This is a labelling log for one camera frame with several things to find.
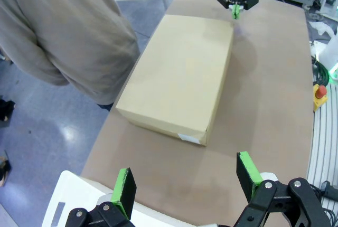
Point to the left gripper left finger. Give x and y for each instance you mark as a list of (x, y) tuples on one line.
[(124, 192)]

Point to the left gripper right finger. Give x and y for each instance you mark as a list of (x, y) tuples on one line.
[(249, 177)]

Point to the white side table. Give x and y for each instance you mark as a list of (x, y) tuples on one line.
[(76, 195)]

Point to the crumpled clear plastic bag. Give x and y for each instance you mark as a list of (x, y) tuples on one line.
[(320, 27)]

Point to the person's dark trousers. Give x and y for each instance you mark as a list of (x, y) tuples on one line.
[(105, 107)]

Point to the white base with green light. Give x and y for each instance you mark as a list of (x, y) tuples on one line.
[(330, 52)]

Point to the yellow red emergency stop button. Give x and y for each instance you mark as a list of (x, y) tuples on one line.
[(320, 96)]

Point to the dark brown object on floor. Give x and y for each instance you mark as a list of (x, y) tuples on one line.
[(4, 170)]

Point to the black object on floor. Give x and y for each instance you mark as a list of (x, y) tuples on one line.
[(5, 109)]

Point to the person's torso beige sweater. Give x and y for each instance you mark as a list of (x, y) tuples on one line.
[(66, 31)]

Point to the aluminium slatted base plate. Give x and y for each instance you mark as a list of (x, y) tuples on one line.
[(323, 145)]

